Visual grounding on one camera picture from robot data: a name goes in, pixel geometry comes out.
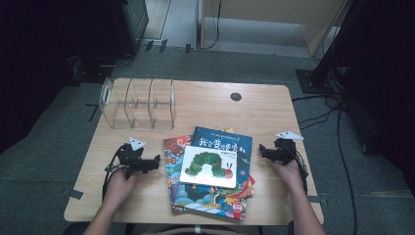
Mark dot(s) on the light blue monster picture book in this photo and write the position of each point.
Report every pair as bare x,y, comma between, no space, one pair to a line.
173,173

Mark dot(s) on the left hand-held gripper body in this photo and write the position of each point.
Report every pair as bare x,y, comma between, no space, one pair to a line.
130,160

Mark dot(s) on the black stand base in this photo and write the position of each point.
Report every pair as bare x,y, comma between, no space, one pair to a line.
313,81

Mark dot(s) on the person's clothing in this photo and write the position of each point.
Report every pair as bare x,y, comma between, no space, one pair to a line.
182,230

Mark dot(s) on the dark cabinet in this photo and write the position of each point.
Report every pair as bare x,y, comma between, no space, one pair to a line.
130,23

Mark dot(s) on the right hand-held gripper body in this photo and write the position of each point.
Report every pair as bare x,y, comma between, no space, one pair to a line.
284,151

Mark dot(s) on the clear acrylic book rack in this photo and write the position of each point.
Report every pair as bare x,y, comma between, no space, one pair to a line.
138,104

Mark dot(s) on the dark blue picture book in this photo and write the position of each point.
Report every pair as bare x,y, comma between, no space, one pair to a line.
221,139

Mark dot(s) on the person's left hand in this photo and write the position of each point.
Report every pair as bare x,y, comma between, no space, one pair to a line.
119,187

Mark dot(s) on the light wooden cabinet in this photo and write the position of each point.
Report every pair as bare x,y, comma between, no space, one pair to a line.
261,9

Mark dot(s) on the dark curtain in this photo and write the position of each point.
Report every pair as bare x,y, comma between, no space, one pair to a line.
385,81
39,65

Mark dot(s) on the black tape strip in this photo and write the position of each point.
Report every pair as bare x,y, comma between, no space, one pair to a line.
188,48
149,45
75,194
316,199
163,45

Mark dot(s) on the red picture book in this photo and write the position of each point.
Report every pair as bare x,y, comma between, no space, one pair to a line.
251,189

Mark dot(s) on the person's right hand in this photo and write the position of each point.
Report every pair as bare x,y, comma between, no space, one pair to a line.
292,178

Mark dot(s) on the white caterpillar picture book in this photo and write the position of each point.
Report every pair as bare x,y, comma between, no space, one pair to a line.
208,167

